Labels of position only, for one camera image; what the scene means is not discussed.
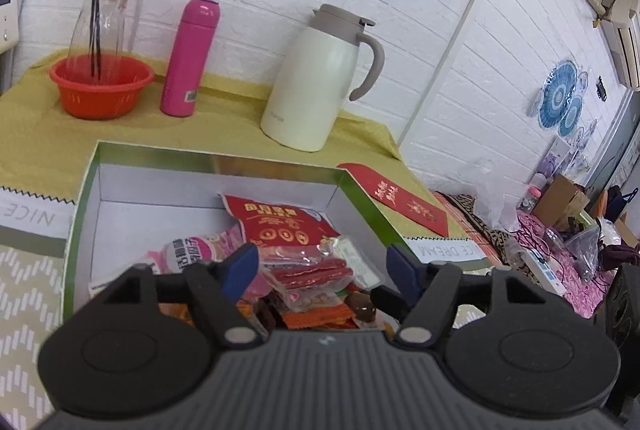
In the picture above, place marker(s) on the chevron patterned tablecloth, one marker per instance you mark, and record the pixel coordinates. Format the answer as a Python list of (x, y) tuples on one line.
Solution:
[(25, 285)]

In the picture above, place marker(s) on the pink patterned cloth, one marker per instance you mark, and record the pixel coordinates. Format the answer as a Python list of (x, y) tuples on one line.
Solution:
[(580, 290)]

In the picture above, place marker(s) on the orange stick snack packet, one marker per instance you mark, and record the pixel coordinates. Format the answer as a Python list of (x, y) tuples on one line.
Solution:
[(315, 317)]

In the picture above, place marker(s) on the brown candy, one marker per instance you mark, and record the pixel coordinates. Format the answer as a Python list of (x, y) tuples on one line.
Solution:
[(362, 307)]

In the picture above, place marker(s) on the pink label snack packet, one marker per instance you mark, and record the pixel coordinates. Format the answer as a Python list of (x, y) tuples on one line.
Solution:
[(190, 252)]

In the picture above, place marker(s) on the white wall conduit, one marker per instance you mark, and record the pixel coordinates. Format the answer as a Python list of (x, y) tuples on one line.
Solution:
[(452, 40)]

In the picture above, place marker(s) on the black speaker box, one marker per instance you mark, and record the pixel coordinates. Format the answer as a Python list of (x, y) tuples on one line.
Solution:
[(622, 305)]

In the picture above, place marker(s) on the red colander basket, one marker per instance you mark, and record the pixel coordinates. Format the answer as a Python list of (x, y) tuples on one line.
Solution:
[(100, 95)]

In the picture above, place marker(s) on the brown cardboard box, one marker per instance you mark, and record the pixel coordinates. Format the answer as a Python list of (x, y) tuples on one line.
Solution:
[(557, 200)]

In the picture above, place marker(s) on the red envelope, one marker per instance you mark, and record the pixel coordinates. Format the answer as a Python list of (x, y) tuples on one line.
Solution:
[(400, 200)]

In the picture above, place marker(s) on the dark bag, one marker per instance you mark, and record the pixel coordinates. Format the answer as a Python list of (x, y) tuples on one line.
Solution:
[(620, 202)]

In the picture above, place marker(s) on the leopard print blanket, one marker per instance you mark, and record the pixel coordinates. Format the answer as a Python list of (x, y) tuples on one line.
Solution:
[(475, 215)]

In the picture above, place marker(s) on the cream thermal jug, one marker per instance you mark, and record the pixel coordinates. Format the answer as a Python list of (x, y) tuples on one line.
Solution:
[(310, 90)]

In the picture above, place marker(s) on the white power strip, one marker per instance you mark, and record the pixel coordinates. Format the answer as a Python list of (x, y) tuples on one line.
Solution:
[(545, 272)]

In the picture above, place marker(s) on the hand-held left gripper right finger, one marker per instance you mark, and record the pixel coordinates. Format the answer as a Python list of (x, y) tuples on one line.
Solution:
[(402, 275)]

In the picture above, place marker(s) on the maroon cloth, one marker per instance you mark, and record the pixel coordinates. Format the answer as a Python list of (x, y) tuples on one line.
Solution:
[(620, 255)]

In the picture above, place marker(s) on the red gold-print snack packet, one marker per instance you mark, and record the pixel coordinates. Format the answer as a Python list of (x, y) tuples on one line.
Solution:
[(280, 220)]

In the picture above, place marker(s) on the yellow cloth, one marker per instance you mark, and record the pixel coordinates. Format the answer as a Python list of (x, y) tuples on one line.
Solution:
[(225, 135)]

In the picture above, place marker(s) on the glass carafe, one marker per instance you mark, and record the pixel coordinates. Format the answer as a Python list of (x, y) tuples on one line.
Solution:
[(112, 20)]

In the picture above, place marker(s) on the white air conditioner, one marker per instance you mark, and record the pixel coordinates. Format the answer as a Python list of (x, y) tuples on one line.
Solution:
[(625, 40)]

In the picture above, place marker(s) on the pink thermos bottle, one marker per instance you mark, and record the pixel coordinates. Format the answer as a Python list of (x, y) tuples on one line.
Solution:
[(190, 60)]

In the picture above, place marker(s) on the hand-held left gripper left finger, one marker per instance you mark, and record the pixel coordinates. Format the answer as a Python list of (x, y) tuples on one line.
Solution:
[(242, 267)]

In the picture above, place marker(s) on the clear plastic bag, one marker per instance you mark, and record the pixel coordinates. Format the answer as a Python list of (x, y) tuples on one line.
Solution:
[(497, 210), (585, 250)]

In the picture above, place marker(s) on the clear pale snack packet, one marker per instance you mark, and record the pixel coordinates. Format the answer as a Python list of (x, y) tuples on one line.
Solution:
[(357, 262)]

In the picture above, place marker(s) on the blue mandala wall decoration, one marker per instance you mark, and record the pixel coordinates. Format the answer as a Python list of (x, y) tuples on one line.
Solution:
[(560, 97)]

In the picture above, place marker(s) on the green cardboard box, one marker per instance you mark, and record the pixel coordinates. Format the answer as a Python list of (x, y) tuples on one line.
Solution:
[(150, 190)]

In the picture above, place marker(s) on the jar with pink lid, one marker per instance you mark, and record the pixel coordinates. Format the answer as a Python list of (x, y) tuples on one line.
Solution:
[(532, 197)]

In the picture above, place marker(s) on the black straw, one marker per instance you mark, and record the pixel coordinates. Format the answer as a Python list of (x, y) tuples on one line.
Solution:
[(93, 35), (99, 10)]

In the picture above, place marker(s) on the small wall pictures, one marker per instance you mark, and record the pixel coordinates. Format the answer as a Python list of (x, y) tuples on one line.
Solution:
[(565, 155)]

